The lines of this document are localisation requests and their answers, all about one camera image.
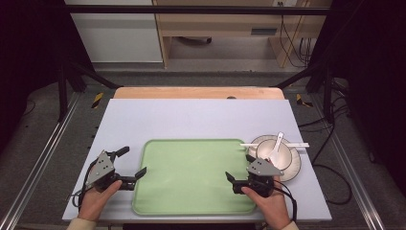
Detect black cables under desk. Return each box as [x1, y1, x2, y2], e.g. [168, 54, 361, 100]
[277, 1, 314, 69]

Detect black floor cable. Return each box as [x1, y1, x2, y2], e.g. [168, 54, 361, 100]
[298, 95, 353, 206]

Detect white chopstick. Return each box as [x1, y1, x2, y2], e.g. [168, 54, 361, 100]
[239, 142, 309, 148]
[252, 143, 310, 149]

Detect white cabinet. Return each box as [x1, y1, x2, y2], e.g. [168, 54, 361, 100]
[64, 0, 164, 63]

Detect green tray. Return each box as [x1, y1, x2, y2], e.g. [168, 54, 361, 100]
[131, 138, 258, 217]

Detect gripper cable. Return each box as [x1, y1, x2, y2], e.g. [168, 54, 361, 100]
[273, 184, 299, 222]
[70, 159, 99, 209]

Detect person's right hand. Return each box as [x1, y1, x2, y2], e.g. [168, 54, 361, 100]
[240, 178, 292, 230]

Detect white spoon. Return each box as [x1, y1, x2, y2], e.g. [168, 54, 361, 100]
[267, 131, 285, 165]

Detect white plate with dark rim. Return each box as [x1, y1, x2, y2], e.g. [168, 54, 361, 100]
[248, 134, 303, 183]

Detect black frame bar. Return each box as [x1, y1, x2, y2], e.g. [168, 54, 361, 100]
[63, 4, 331, 16]

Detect white bowl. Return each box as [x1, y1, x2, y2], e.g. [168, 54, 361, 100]
[256, 138, 294, 172]

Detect black metal stand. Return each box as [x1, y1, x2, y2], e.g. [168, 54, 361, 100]
[273, 59, 337, 125]
[56, 59, 124, 123]

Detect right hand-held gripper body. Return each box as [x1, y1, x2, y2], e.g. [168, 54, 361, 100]
[232, 157, 284, 198]

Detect aluminium floor rail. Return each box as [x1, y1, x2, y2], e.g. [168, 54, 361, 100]
[0, 91, 81, 230]
[309, 93, 388, 230]

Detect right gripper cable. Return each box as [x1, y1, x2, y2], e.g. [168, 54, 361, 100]
[273, 184, 299, 222]

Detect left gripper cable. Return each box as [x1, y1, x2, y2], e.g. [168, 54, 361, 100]
[70, 159, 99, 209]

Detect person's left hand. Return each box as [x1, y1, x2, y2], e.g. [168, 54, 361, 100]
[77, 179, 124, 222]

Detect wooden table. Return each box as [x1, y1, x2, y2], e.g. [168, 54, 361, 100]
[113, 85, 285, 101]

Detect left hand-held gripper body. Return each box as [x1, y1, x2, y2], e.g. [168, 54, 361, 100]
[85, 149, 137, 194]

